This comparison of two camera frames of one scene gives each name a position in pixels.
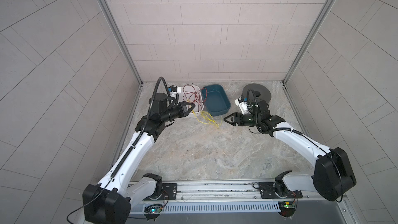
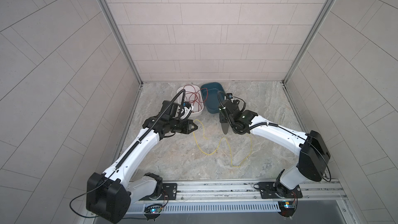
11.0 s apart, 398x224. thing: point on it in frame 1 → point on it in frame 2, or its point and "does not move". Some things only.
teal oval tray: x=215 y=99 does not move
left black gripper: x=181 y=110 → x=186 y=129
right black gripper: x=235 y=119 → x=221 y=116
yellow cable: x=207 y=117 → x=228 y=145
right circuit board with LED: x=287 y=208 does not move
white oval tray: x=193 y=94 does not move
